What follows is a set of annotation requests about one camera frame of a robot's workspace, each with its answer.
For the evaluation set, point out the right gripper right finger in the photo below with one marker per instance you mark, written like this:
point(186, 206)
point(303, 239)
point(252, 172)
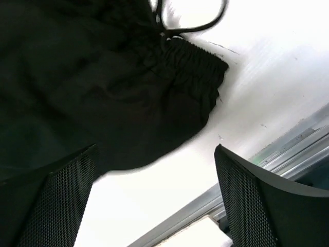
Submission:
point(265, 209)

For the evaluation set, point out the black trousers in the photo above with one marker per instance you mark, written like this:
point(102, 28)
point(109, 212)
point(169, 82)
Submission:
point(106, 73)

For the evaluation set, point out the aluminium front rail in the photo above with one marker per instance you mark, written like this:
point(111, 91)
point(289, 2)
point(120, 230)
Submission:
point(294, 154)

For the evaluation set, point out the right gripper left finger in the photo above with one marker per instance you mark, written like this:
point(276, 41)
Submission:
point(45, 206)

